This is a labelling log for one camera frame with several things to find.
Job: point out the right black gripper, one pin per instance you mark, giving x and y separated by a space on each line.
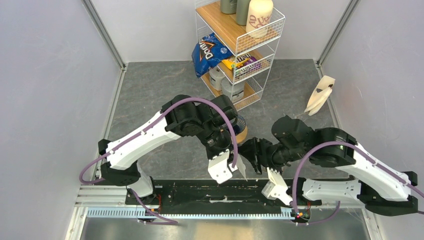
256 151

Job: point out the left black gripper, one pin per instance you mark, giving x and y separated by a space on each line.
210 155

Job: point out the wooden ring dripper stand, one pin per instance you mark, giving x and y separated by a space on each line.
242 136

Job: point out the single white paper filter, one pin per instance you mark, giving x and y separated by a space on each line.
241 166

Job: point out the blue ribbed coffee dripper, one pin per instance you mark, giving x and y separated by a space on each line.
239 125

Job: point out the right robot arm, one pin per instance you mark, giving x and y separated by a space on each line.
381 189

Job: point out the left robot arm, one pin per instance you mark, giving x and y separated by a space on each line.
184 116

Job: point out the paper coffee filter stack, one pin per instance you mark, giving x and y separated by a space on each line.
320 95

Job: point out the grey canister lower shelf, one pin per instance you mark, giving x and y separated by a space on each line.
234 91

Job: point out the white canister lower shelf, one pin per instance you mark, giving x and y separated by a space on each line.
215 78

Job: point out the yellow M&M candy bag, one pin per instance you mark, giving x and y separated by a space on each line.
234 63

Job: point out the blue Doritos chip bag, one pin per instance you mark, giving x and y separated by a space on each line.
208 53

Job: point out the grey green bottle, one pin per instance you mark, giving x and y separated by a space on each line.
242 10
228 7

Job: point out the cream white bottle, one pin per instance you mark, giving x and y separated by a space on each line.
259 15

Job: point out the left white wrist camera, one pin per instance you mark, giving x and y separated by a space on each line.
219 168

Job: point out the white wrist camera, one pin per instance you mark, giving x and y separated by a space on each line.
219 168
276 187

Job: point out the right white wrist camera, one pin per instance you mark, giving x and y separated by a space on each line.
276 187

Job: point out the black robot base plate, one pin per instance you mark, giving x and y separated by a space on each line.
207 197

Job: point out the white wire shelf rack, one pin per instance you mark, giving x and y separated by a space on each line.
261 43

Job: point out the aluminium rail frame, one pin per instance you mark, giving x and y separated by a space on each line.
106 212

